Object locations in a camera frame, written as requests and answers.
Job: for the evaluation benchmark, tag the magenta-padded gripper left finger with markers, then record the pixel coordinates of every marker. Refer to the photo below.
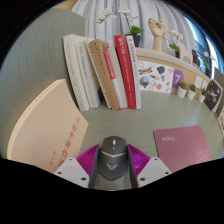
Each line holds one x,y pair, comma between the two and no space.
71,170

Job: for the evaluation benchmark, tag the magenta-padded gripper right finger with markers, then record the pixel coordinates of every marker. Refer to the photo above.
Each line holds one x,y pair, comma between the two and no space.
153,168

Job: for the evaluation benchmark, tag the dark grey computer mouse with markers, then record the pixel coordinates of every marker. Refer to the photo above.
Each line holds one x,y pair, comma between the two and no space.
113,160

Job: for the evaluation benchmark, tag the mauve pink mouse pad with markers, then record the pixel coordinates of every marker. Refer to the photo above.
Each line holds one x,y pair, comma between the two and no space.
181,148

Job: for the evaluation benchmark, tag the beige book with red lettering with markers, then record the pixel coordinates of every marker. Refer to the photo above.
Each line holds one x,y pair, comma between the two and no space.
43,126

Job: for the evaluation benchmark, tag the small plant in white pot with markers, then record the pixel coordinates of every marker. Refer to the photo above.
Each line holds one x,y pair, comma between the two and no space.
181,92
191,95
202,98

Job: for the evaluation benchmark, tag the white card with stickers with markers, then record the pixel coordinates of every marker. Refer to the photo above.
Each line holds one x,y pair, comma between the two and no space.
155,76

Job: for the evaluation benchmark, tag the round purple sign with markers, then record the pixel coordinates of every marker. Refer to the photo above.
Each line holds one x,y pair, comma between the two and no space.
177,79

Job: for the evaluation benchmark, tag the slim white book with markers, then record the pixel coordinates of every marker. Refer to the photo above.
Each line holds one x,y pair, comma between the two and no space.
87,76

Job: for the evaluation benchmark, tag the black-covered book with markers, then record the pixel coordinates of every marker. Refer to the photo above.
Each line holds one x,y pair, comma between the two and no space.
213,95

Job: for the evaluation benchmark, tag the pale grey book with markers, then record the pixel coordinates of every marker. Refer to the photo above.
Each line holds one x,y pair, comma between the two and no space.
119,80

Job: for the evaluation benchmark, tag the thick white book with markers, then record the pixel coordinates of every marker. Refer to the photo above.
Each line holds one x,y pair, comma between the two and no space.
75,73

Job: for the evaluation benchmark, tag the brown book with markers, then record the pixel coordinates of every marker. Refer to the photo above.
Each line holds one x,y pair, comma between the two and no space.
103,73

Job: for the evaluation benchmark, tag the thin red-and-white book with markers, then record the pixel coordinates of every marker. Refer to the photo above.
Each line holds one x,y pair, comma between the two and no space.
111,73

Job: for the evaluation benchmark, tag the white orchid in black pot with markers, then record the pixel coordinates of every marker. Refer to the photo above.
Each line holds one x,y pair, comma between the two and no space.
208,71
136,38
175,35

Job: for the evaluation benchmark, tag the beige desk ledge with backboard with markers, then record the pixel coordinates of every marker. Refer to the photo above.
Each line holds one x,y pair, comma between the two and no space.
160,56

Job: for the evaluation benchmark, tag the green desk partition panel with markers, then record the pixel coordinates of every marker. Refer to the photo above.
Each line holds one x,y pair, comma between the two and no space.
220,78
33,60

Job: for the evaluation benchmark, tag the pink wooden horse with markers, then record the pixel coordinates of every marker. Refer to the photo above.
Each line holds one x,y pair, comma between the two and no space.
185,55

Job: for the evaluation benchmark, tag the black wooden horse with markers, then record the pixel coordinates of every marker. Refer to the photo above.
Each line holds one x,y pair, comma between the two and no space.
195,58

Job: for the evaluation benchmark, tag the wooden artist mannequin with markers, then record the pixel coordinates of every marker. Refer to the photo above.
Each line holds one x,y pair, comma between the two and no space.
166,38

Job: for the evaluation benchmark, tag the wooden hand model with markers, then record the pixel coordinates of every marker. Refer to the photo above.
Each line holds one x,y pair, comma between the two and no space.
156,31

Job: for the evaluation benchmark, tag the light grey curtain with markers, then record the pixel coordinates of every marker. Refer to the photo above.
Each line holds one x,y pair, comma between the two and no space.
150,10

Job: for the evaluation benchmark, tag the white wall socket plate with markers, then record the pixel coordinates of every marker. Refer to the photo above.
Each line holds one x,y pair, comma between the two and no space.
198,81

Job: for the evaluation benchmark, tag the window with dark frame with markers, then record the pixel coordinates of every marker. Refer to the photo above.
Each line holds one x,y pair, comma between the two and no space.
200,36

